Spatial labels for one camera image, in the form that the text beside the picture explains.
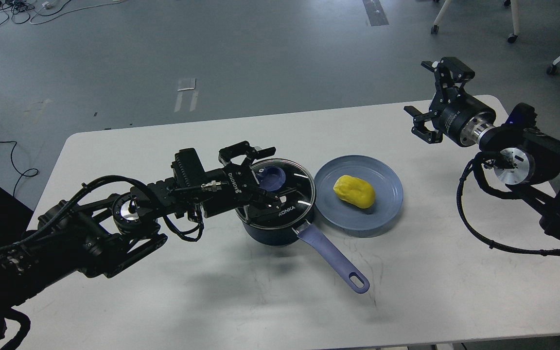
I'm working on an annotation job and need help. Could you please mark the dark blue saucepan purple handle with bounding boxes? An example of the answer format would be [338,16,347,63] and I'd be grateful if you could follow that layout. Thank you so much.
[232,158,370,295]

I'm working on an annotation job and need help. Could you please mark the blue round plate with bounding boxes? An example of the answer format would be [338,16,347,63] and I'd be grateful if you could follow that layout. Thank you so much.
[314,155,403,237]

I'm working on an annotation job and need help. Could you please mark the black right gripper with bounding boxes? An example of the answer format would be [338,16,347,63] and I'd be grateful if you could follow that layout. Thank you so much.
[403,57,496,148]

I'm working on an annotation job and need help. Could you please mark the glass pot lid purple knob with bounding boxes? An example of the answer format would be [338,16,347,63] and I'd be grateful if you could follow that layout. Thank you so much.
[234,158,317,230]

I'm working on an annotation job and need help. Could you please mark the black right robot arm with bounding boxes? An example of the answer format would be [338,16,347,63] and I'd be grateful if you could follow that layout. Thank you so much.
[404,57,560,256]

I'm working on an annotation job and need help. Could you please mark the white chair legs with casters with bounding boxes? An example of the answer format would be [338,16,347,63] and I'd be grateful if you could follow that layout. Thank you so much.
[430,0,521,45]

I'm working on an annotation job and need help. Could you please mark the tangled cables top left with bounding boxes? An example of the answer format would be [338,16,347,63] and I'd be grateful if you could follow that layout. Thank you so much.
[0,0,125,31]

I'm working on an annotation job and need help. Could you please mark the yellow toy potato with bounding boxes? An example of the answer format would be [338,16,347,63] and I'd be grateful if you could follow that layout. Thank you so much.
[332,175,376,209]

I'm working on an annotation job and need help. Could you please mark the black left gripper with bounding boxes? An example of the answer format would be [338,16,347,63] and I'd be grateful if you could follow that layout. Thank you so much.
[202,141,298,218]

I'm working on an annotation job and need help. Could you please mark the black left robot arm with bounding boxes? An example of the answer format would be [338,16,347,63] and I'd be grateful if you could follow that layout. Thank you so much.
[0,141,280,350]

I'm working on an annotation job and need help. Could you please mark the black floor cable left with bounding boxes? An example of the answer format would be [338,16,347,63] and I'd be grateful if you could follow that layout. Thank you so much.
[0,109,39,197]

